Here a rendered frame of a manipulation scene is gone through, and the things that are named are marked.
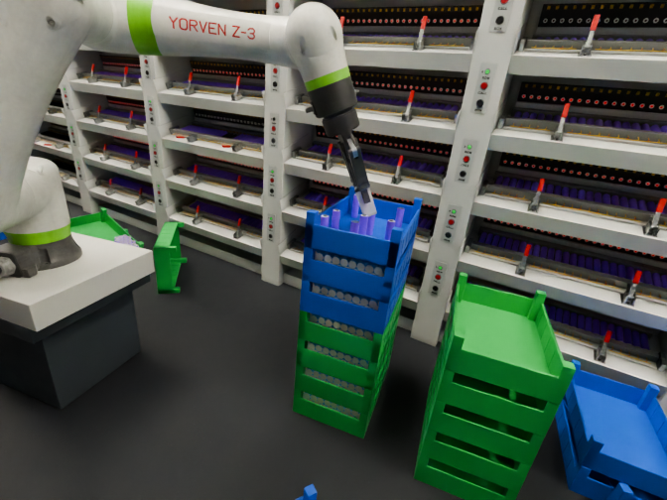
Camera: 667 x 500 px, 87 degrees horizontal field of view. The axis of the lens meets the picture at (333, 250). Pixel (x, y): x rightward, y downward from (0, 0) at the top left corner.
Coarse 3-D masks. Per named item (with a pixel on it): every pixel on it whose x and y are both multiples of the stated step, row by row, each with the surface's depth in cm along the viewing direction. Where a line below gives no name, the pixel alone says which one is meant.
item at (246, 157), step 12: (180, 120) 169; (204, 120) 169; (216, 120) 166; (168, 132) 165; (168, 144) 163; (180, 144) 158; (192, 144) 154; (204, 144) 153; (216, 144) 153; (216, 156) 151; (228, 156) 147; (240, 156) 143; (252, 156) 140
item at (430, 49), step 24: (360, 24) 122; (384, 24) 118; (408, 24) 115; (432, 24) 111; (456, 24) 108; (360, 48) 109; (384, 48) 107; (408, 48) 105; (432, 48) 102; (456, 48) 99
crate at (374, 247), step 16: (352, 192) 97; (336, 208) 90; (384, 208) 97; (416, 208) 92; (320, 224) 81; (384, 224) 94; (416, 224) 92; (320, 240) 74; (336, 240) 72; (352, 240) 71; (368, 240) 70; (384, 240) 68; (400, 240) 68; (352, 256) 72; (368, 256) 71; (384, 256) 70; (400, 256) 74
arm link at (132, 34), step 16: (112, 0) 66; (128, 0) 67; (144, 0) 68; (128, 16) 67; (144, 16) 68; (112, 32) 68; (128, 32) 69; (144, 32) 69; (96, 48) 71; (112, 48) 72; (128, 48) 72; (144, 48) 72
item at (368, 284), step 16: (304, 256) 76; (304, 272) 78; (320, 272) 76; (336, 272) 75; (352, 272) 73; (384, 272) 71; (400, 272) 80; (336, 288) 76; (352, 288) 75; (368, 288) 73; (384, 288) 72
